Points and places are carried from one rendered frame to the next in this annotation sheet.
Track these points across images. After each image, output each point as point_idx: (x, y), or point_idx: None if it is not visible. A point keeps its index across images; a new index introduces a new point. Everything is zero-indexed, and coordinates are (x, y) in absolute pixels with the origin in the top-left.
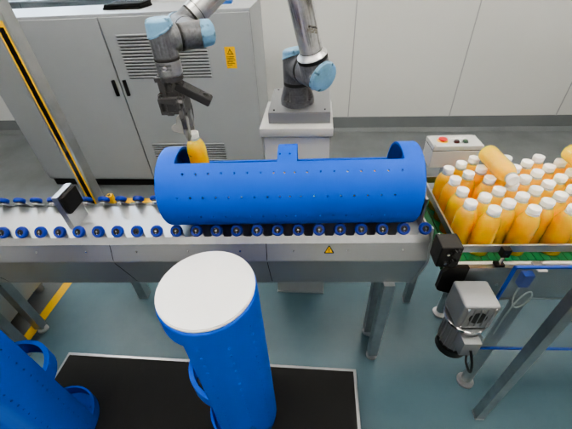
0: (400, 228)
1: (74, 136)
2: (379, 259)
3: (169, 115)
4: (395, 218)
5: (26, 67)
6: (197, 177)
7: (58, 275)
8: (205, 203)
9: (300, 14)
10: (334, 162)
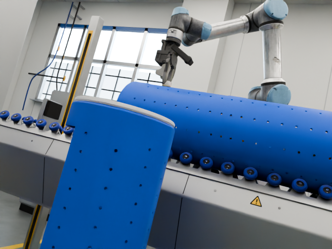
0: None
1: None
2: (320, 232)
3: (159, 61)
4: None
5: (86, 54)
6: (158, 89)
7: None
8: (154, 106)
9: (269, 48)
10: (280, 103)
